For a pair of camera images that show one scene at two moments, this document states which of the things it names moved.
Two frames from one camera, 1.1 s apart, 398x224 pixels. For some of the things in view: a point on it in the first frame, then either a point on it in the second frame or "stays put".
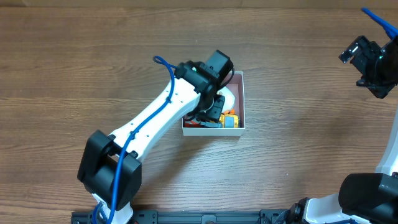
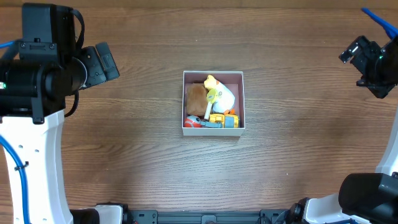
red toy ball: (192, 124) stays put
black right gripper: (360, 58) stays put
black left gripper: (213, 112) → (94, 66)
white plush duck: (229, 100) stays put
